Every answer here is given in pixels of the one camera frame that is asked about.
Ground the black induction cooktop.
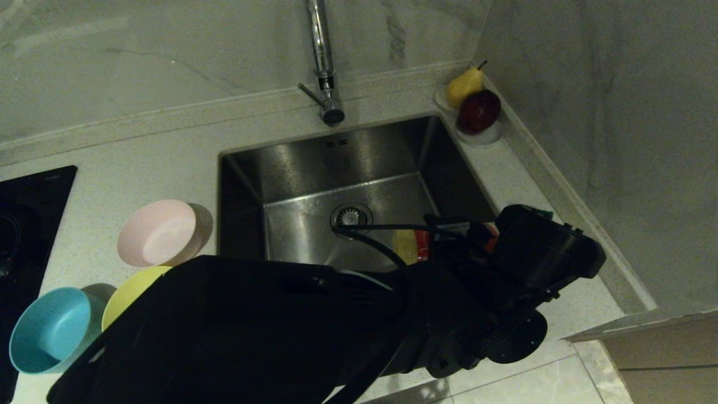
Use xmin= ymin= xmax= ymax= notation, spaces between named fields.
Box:
xmin=0 ymin=166 xmax=78 ymax=404

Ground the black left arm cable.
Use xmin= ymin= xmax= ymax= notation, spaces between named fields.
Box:
xmin=333 ymin=223 xmax=449 ymax=271

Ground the yellow-capped dish soap bottle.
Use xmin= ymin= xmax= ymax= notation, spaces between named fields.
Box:
xmin=392 ymin=223 xmax=501 ymax=265

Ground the chrome faucet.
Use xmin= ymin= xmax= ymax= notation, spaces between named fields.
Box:
xmin=297 ymin=0 xmax=346 ymax=125

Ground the beige cabinet front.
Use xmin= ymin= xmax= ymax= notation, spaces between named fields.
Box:
xmin=564 ymin=309 xmax=718 ymax=404

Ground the round metal sink drain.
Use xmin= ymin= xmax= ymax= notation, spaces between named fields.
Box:
xmin=330 ymin=202 xmax=374 ymax=239

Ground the yellow pear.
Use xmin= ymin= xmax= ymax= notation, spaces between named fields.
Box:
xmin=447 ymin=60 xmax=489 ymax=108

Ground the stainless steel sink basin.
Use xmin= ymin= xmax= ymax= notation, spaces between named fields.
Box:
xmin=218 ymin=115 xmax=499 ymax=277

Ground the blue plastic bowl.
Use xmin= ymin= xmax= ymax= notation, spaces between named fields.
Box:
xmin=9 ymin=287 xmax=107 ymax=375

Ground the pink plastic bowl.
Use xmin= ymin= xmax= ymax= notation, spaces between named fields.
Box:
xmin=117 ymin=199 xmax=205 ymax=268

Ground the yellow plastic bowl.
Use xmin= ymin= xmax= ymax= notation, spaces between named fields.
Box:
xmin=102 ymin=265 xmax=172 ymax=332

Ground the small white fruit dish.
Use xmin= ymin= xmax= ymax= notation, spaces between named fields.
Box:
xmin=435 ymin=84 xmax=504 ymax=147

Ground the dark red apple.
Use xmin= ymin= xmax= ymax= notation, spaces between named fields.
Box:
xmin=458 ymin=89 xmax=503 ymax=135

